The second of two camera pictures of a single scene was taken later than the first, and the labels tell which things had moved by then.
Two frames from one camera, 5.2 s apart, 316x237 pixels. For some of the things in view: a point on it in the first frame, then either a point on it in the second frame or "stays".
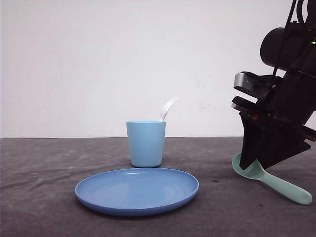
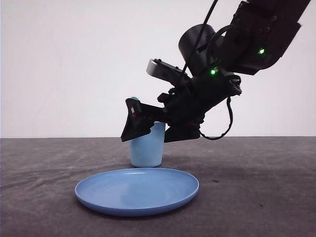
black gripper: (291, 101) to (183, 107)
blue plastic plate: (129, 192) stays
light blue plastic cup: (146, 140) stays
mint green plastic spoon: (255, 171) to (135, 98)
